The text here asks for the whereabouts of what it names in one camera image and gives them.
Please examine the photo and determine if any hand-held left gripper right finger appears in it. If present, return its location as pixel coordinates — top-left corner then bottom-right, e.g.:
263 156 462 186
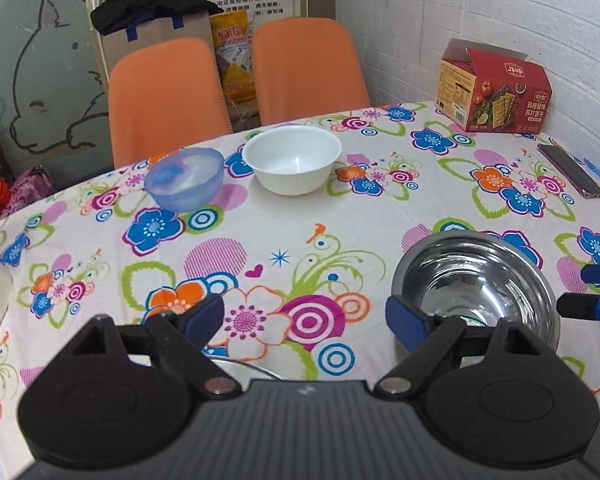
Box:
374 296 541 400

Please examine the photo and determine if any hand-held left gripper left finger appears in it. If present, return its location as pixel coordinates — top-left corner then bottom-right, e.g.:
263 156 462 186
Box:
55 294 241 397

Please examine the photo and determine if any stainless steel bowl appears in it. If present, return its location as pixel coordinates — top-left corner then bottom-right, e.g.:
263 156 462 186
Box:
391 232 562 356

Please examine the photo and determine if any translucent blue plastic bowl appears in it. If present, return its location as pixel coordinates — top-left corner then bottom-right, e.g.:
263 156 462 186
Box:
145 148 225 212

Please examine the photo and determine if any white bowl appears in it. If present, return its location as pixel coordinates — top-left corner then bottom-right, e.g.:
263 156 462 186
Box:
242 126 343 196

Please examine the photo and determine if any smartphone in pink case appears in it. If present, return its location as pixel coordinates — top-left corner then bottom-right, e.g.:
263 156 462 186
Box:
537 143 600 199

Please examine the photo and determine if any floral tablecloth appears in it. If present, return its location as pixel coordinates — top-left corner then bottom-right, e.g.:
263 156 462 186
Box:
0 102 600 480

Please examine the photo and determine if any red cracker box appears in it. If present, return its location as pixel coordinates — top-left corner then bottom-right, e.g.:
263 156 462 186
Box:
436 38 547 134

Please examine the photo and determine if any pink patterned cloth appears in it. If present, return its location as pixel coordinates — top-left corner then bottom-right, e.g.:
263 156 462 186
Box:
7 166 56 208

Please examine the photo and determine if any orange chair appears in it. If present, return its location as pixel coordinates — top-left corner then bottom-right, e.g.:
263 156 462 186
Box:
108 37 234 168
251 17 371 126

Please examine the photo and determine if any yellow snack packet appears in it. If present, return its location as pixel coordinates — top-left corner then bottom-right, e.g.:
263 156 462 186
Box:
210 10 258 106

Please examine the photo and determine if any cat outline glass sticker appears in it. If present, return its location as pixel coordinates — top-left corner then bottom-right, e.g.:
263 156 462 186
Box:
7 0 113 153

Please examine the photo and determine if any cardboard box with black cloth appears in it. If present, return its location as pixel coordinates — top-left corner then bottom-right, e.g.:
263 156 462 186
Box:
100 10 217 78

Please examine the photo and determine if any black cloth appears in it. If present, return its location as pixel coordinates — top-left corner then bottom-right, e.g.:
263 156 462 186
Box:
90 0 223 36

